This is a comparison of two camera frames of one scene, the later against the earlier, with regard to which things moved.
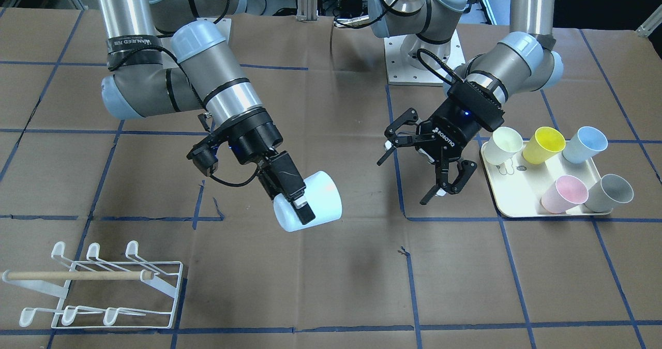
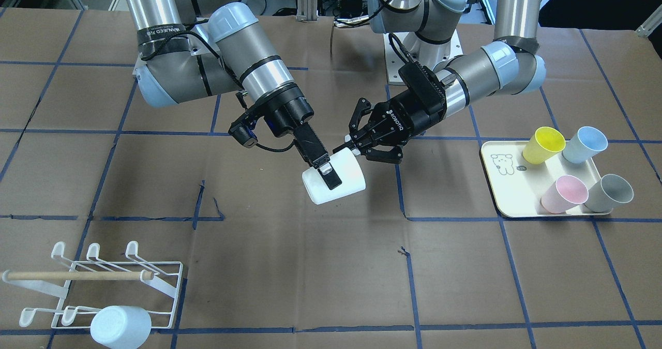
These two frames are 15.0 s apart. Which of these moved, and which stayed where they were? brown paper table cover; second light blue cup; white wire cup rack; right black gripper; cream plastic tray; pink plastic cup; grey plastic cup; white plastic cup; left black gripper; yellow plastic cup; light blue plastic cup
Moved: right black gripper; light blue plastic cup; left black gripper; white plastic cup
Stayed: cream plastic tray; brown paper table cover; yellow plastic cup; white wire cup rack; second light blue cup; grey plastic cup; pink plastic cup
